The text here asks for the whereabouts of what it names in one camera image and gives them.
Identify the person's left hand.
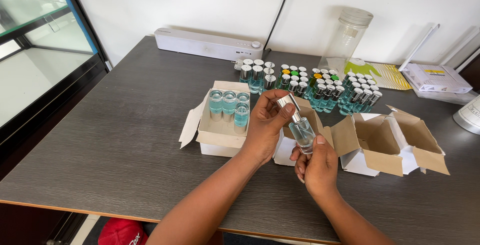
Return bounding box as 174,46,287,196
240,89,297,165

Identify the person's right hand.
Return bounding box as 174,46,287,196
290,134,340,197

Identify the clear glass perfume bottle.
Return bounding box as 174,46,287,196
289,112,317,155

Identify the silver bottle cap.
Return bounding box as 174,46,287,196
277,94,302,114

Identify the empty white cardboard box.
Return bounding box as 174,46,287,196
385,105,451,176
272,96,335,167
330,113,404,177

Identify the white cardboard box with bottles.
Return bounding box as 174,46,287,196
179,81,251,158

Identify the group of silver-capped perfume bottles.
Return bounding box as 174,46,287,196
239,58,383,116

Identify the white bar-shaped speaker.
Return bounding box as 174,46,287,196
154,28,265,62

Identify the green and yellow paper packet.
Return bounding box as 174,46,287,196
344,58,413,91

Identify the clear plastic jar with lid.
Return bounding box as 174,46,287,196
317,7,374,79

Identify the clear plastic bag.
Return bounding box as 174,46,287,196
412,86,479,106

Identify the white router with antennas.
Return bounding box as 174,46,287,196
398,24,473,94

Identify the white cylinder with silver base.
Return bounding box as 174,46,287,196
452,95,480,135

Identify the red cap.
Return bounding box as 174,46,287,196
98,217,153,245

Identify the glass display cabinet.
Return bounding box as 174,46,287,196
0,0,110,180

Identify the black cable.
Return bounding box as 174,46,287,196
263,0,294,51

